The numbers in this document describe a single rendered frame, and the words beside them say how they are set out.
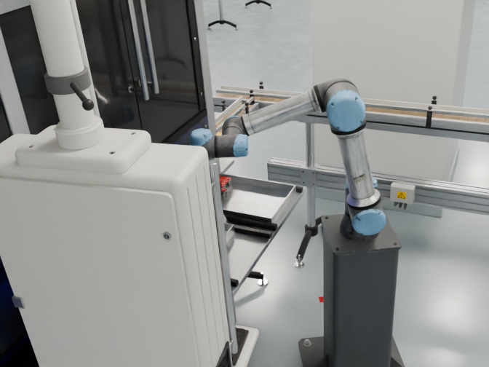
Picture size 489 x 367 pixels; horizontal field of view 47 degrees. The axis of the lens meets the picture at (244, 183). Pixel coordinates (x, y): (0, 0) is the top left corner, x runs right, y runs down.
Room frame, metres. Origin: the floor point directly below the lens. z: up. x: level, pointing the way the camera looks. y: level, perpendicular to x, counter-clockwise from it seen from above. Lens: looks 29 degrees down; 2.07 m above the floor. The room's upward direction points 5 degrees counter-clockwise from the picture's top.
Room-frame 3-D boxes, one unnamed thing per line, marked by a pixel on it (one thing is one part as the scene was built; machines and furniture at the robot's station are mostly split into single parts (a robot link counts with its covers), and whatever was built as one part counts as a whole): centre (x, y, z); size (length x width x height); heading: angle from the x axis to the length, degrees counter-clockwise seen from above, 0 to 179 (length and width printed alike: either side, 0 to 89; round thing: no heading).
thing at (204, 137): (1.71, 0.13, 1.25); 0.09 x 0.08 x 0.11; 86
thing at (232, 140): (1.72, 0.03, 1.25); 0.11 x 0.11 x 0.08; 86
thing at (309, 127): (2.83, -0.38, 0.46); 0.09 x 0.09 x 0.77; 63
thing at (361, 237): (1.81, -0.43, 0.84); 0.15 x 0.15 x 0.10
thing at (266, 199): (1.95, 0.00, 0.90); 0.34 x 0.26 x 0.04; 63
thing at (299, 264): (2.83, -0.38, 0.07); 0.50 x 0.08 x 0.14; 153
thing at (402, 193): (2.53, -0.82, 0.50); 0.12 x 0.05 x 0.09; 63
